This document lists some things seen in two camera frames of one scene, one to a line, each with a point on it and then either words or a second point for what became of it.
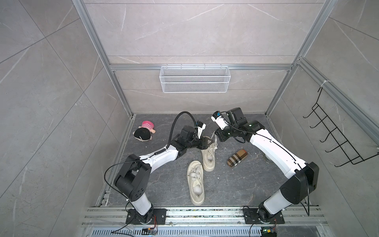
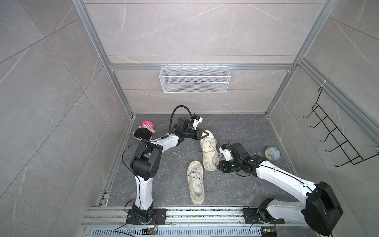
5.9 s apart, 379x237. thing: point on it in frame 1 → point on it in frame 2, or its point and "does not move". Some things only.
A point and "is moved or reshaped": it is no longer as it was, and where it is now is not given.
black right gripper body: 229,132 → 231,165
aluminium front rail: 204,222 does not move
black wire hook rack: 347,148 does not move
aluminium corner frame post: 321,16 does not move
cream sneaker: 208,155 is moved or reshaped
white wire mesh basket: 195,79 does not move
